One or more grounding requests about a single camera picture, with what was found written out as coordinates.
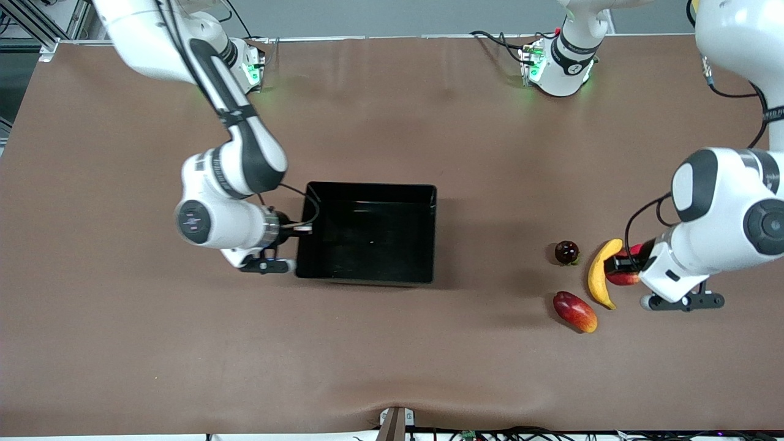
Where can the red yellow mango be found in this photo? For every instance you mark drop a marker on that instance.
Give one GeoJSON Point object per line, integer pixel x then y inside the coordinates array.
{"type": "Point", "coordinates": [574, 312]}

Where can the dark red plum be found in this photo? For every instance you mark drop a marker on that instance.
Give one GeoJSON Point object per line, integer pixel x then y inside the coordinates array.
{"type": "Point", "coordinates": [566, 252]}

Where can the yellow banana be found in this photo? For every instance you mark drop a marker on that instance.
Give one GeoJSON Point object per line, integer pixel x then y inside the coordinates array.
{"type": "Point", "coordinates": [599, 275]}

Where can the aluminium profile frame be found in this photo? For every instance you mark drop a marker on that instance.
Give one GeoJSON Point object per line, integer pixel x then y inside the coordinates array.
{"type": "Point", "coordinates": [30, 21]}

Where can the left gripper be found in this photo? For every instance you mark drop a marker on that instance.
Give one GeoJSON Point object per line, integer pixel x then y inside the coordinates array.
{"type": "Point", "coordinates": [626, 263]}

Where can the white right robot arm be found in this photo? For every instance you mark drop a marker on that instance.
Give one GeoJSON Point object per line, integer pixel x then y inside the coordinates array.
{"type": "Point", "coordinates": [245, 141]}

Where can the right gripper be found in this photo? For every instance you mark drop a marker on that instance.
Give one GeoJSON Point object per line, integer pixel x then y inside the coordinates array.
{"type": "Point", "coordinates": [285, 228]}

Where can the large table cover mat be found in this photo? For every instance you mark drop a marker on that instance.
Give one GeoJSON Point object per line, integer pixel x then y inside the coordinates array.
{"type": "Point", "coordinates": [184, 343]}

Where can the black plastic box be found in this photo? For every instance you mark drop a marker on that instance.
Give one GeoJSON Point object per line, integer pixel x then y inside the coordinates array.
{"type": "Point", "coordinates": [367, 239]}

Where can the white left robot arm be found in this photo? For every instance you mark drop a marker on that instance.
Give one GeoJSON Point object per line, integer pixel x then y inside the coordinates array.
{"type": "Point", "coordinates": [723, 202]}

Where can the small green circuit board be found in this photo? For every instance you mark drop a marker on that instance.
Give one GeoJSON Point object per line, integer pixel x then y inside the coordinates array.
{"type": "Point", "coordinates": [468, 435]}

